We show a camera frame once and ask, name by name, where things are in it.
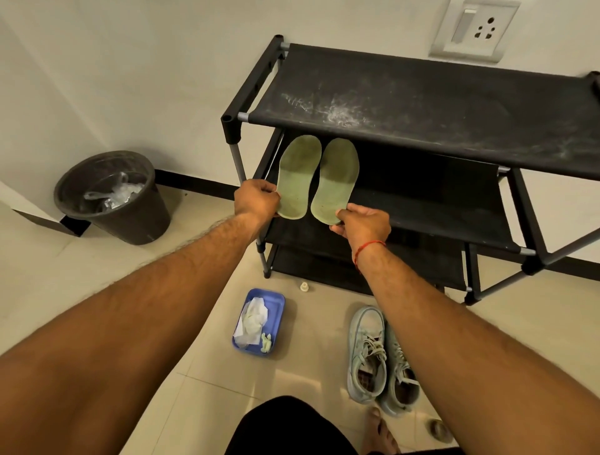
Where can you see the person's left hand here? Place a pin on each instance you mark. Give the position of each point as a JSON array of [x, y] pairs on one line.
[[253, 199]]

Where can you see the person's right hand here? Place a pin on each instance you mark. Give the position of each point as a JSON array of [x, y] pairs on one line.
[[368, 227]]

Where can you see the person's right thumb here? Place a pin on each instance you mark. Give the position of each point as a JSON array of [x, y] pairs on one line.
[[337, 229]]

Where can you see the person's left fingers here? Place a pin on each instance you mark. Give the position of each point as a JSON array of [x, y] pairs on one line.
[[271, 194]]

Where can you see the green shoe insole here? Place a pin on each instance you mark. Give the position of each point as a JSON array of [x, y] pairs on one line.
[[297, 176], [335, 180]]

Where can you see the person's right forearm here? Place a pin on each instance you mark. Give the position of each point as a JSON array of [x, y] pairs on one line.
[[468, 365]]

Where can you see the person's left forearm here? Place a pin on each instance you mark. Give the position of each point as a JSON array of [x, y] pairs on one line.
[[117, 337]]

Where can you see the small white bottle cap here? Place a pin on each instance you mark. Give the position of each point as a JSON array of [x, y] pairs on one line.
[[305, 286]]

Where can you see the blue plastic tray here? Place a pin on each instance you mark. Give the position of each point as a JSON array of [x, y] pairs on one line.
[[276, 311]]

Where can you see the white crumpled cloth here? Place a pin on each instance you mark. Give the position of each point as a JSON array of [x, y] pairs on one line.
[[252, 318]]

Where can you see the pale green sneaker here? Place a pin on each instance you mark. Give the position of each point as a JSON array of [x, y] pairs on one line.
[[403, 389], [365, 356]]

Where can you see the small green scrap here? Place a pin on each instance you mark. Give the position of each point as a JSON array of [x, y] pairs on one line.
[[266, 343]]

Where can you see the black waste bin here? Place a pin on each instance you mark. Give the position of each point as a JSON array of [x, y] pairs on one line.
[[131, 220]]

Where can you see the black shoe rack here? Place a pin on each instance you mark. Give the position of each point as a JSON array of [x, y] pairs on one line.
[[422, 103]]

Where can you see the clear plastic bag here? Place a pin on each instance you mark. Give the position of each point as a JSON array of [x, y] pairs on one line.
[[117, 192]]

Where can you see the black shorts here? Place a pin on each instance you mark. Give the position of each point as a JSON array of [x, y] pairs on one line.
[[286, 429]]

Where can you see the person's bare foot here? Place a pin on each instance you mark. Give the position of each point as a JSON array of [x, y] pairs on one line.
[[379, 436]]

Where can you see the small round lid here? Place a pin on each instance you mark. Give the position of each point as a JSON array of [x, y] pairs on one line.
[[439, 431]]

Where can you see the white wall socket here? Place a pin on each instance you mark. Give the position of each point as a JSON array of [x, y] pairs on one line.
[[473, 30]]

